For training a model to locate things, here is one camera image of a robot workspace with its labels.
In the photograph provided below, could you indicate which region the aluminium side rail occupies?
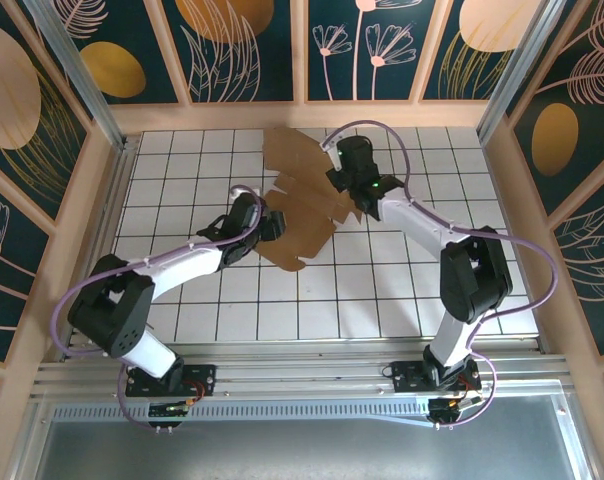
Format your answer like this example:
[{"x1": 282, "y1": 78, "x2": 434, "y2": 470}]
[{"x1": 61, "y1": 134, "x2": 141, "y2": 361}]

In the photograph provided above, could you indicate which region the aluminium rail frame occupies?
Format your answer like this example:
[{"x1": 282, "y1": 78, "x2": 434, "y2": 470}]
[{"x1": 31, "y1": 337, "x2": 573, "y2": 401}]

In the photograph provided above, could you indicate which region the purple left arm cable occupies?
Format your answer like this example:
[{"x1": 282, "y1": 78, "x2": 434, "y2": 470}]
[{"x1": 54, "y1": 184, "x2": 263, "y2": 434}]

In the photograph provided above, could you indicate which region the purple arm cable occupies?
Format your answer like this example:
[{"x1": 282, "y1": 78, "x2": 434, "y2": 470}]
[
  {"x1": 326, "y1": 119, "x2": 557, "y2": 431},
  {"x1": 54, "y1": 184, "x2": 263, "y2": 434}
]

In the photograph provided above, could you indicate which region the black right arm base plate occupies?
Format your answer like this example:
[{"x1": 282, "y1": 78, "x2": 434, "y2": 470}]
[{"x1": 391, "y1": 359, "x2": 482, "y2": 394}]

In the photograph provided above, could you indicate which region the aluminium corner post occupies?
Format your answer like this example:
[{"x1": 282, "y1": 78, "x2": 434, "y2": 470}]
[
  {"x1": 24, "y1": 0, "x2": 133, "y2": 151},
  {"x1": 475, "y1": 0, "x2": 581, "y2": 146}
]

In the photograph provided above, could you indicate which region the perforated metal cable duct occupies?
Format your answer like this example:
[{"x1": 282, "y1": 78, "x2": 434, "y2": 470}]
[{"x1": 49, "y1": 402, "x2": 433, "y2": 426}]

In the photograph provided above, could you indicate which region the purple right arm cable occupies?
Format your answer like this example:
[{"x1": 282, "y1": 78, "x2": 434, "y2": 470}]
[{"x1": 326, "y1": 119, "x2": 557, "y2": 431}]

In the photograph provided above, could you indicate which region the black left circuit board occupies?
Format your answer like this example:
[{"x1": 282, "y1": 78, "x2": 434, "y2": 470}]
[{"x1": 148, "y1": 399, "x2": 191, "y2": 432}]

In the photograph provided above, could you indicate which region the black right circuit board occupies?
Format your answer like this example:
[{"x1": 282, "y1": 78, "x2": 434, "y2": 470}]
[{"x1": 428, "y1": 394, "x2": 483, "y2": 427}]

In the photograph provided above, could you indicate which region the brown cardboard paper box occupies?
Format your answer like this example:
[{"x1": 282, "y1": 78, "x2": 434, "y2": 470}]
[{"x1": 261, "y1": 127, "x2": 408, "y2": 274}]

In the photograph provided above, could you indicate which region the black circuit board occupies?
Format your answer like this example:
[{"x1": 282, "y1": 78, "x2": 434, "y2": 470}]
[
  {"x1": 428, "y1": 394, "x2": 483, "y2": 427},
  {"x1": 148, "y1": 399, "x2": 191, "y2": 432}
]

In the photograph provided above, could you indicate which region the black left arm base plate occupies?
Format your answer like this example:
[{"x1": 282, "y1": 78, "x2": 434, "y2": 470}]
[{"x1": 125, "y1": 363, "x2": 218, "y2": 399}]

